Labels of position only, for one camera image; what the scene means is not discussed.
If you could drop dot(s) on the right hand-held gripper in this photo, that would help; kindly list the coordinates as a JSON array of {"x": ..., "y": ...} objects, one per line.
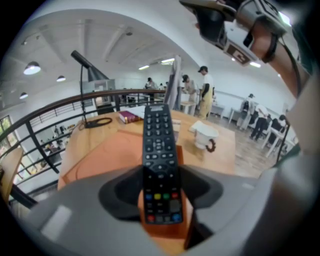
[{"x": 250, "y": 12}]

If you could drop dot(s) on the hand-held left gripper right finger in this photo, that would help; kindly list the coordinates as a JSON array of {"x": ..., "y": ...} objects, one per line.
[{"x": 245, "y": 205}]

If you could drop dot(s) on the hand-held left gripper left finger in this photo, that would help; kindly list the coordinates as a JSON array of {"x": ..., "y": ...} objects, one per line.
[{"x": 75, "y": 215}]

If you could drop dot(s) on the black remote control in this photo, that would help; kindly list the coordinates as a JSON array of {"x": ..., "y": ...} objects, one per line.
[{"x": 160, "y": 150}]

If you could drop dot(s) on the person's right forearm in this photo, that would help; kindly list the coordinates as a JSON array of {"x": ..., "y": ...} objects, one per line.
[{"x": 283, "y": 66}]

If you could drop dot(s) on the ceiling strip light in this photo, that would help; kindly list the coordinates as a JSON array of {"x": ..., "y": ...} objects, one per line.
[
  {"x": 168, "y": 60},
  {"x": 144, "y": 67},
  {"x": 255, "y": 64}
]

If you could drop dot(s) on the grey column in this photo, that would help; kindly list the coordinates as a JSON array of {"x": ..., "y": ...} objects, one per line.
[{"x": 173, "y": 82}]

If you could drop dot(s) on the white work table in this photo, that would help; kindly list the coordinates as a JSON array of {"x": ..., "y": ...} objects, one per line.
[
  {"x": 273, "y": 140},
  {"x": 218, "y": 110},
  {"x": 188, "y": 106},
  {"x": 235, "y": 113}
]

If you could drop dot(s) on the dark tripod stand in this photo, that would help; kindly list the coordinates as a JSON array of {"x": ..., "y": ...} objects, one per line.
[{"x": 285, "y": 140}]

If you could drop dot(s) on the wooden panel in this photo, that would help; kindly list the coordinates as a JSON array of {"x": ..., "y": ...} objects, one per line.
[{"x": 11, "y": 170}]

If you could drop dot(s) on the pale small box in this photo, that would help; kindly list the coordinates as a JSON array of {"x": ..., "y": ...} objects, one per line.
[{"x": 176, "y": 125}]

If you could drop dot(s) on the dark metal railing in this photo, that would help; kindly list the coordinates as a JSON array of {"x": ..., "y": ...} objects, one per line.
[{"x": 50, "y": 106}]

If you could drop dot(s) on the person's light shirt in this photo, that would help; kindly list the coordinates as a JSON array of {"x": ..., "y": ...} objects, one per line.
[{"x": 307, "y": 112}]

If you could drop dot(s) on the maroon book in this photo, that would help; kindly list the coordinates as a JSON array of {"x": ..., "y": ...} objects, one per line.
[{"x": 130, "y": 117}]

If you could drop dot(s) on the white paper sheet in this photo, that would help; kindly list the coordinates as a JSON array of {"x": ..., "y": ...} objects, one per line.
[{"x": 136, "y": 110}]

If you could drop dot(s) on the black desk lamp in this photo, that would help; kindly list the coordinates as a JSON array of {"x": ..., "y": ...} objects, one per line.
[{"x": 96, "y": 73}]

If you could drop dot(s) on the small dark pendant lamp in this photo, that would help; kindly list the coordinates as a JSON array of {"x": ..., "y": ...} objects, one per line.
[
  {"x": 23, "y": 95},
  {"x": 61, "y": 78}
]

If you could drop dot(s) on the large dark pendant lamp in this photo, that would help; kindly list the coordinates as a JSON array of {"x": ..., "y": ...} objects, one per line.
[{"x": 32, "y": 68}]

